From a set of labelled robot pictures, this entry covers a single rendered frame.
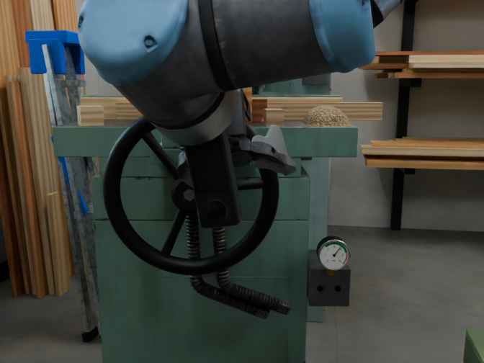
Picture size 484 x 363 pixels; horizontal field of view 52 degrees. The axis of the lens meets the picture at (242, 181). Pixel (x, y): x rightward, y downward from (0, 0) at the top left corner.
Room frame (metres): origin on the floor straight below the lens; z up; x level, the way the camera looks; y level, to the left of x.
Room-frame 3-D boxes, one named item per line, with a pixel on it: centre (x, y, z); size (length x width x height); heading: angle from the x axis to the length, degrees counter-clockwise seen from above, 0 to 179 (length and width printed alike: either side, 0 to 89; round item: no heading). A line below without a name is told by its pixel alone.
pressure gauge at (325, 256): (0.93, -0.18, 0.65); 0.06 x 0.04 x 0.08; 90
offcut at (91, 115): (1.02, 0.31, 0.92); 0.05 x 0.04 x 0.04; 26
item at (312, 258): (1.00, -0.18, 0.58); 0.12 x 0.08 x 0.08; 0
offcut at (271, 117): (1.00, -0.06, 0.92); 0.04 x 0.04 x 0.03; 5
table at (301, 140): (1.03, 0.07, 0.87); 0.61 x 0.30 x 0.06; 90
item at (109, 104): (1.16, 0.07, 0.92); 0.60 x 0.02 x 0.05; 90
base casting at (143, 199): (1.26, 0.08, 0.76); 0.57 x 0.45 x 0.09; 0
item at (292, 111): (1.14, -0.02, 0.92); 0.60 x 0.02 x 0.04; 90
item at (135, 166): (1.08, 0.08, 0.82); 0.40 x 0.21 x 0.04; 90
